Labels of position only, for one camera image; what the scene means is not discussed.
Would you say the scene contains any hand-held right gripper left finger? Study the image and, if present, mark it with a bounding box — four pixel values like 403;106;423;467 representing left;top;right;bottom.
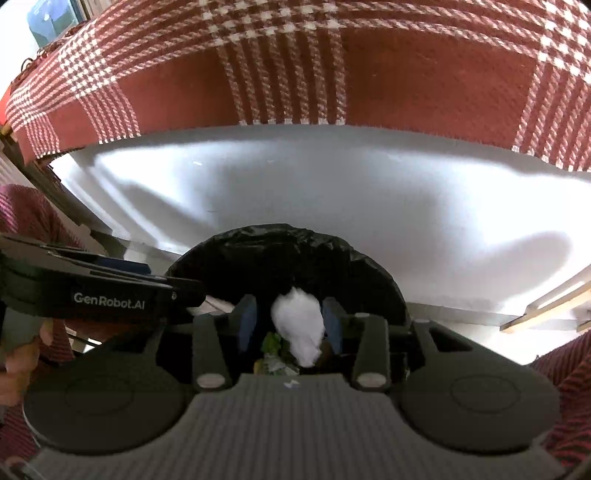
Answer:
147;295;258;393

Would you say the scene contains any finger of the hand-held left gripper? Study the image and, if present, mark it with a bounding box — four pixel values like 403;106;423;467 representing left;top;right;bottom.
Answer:
90;256;152;276
166;277;205;315

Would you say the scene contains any person's left forearm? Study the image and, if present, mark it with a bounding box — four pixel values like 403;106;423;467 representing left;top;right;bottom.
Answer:
0;401;40;464

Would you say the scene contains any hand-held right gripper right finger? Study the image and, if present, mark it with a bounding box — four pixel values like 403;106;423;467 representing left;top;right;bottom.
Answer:
322;298;472;393

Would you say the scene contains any wooden slat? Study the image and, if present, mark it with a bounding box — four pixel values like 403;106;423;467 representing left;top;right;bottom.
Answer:
500;276;591;334

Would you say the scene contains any person's left hand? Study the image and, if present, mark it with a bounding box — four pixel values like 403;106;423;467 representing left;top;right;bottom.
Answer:
0;320;56;408

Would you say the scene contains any red white plaid blanket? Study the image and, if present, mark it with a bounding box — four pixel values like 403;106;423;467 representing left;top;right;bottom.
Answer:
0;0;591;172

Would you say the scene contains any green white wrapper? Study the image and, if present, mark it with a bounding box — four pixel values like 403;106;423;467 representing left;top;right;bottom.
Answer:
259;332;296;374

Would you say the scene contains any white tissue ball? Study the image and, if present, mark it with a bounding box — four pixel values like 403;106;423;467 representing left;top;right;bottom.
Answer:
270;286;324;367

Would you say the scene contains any person's pink striped pants leg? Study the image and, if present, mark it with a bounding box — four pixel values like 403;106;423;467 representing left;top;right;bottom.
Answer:
0;184;90;252
526;330;591;469

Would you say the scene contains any trash bin with black bag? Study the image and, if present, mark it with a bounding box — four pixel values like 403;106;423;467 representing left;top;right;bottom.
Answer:
164;223;411;370

